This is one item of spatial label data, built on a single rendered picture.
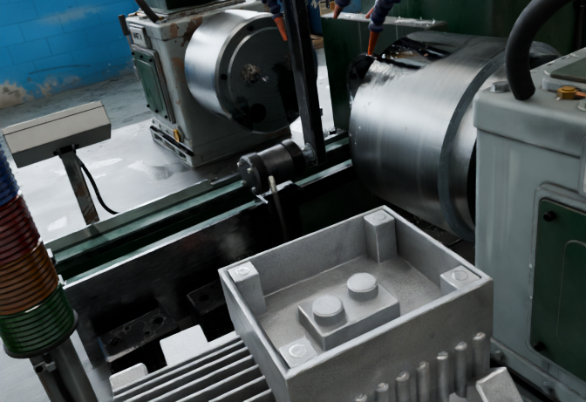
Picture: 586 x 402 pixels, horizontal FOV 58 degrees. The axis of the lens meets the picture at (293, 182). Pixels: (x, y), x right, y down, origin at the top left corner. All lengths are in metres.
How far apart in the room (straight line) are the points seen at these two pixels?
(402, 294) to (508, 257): 0.25
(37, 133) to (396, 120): 0.62
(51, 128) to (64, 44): 5.41
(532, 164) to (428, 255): 0.20
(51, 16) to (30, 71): 0.63
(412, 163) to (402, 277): 0.30
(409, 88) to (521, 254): 0.23
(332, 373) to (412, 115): 0.41
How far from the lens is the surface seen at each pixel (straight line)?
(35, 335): 0.51
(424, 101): 0.62
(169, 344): 0.39
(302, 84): 0.74
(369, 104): 0.68
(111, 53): 6.49
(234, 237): 0.83
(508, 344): 0.63
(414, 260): 0.35
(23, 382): 0.89
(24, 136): 1.00
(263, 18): 1.10
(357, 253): 0.36
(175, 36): 1.26
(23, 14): 6.35
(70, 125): 1.00
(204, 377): 0.31
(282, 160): 0.73
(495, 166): 0.53
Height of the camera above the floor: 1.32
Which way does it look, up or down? 26 degrees down
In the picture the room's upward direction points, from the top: 10 degrees counter-clockwise
